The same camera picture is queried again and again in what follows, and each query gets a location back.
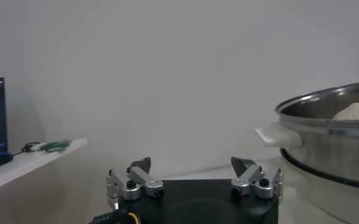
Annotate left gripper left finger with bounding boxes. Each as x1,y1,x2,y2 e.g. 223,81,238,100
105,156,165,211

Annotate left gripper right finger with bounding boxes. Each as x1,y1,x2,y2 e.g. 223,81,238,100
230,156,285,204

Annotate white steamed baozi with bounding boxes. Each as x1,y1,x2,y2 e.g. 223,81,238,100
332,102,359,121

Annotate steel steamer pot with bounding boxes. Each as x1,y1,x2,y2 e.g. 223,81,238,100
254,121,359,224

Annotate white side table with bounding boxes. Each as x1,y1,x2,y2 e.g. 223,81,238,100
0,138,88,195

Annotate black looped cable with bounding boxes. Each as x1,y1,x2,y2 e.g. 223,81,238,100
21,141,41,153

